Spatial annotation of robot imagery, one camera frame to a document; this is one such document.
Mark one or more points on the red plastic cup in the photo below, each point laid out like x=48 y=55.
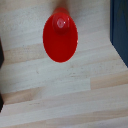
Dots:
x=60 y=41

